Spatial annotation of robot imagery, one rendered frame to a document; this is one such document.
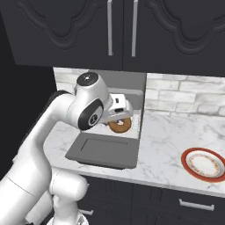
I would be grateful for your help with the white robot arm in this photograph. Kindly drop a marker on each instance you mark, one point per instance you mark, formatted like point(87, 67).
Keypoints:
point(35, 152)

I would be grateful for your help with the grey toaster oven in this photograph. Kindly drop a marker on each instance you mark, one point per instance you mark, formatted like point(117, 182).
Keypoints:
point(129, 83)

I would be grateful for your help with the black drawer front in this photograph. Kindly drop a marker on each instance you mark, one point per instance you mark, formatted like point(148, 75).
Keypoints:
point(164, 202)
point(111, 199)

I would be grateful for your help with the black upper cupboard door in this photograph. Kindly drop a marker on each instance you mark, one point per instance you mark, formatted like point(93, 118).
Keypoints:
point(58, 32)
point(181, 35)

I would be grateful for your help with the black tall cabinet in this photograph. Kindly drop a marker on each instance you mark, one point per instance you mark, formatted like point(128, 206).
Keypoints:
point(23, 88)

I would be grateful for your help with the brown bagel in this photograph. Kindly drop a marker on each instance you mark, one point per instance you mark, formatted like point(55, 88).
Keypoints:
point(126, 126)

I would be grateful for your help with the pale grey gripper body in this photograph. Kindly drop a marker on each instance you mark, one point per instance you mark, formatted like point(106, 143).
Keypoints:
point(121, 111)

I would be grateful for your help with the red rimmed white plate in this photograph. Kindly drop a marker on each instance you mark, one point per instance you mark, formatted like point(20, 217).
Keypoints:
point(203, 165)

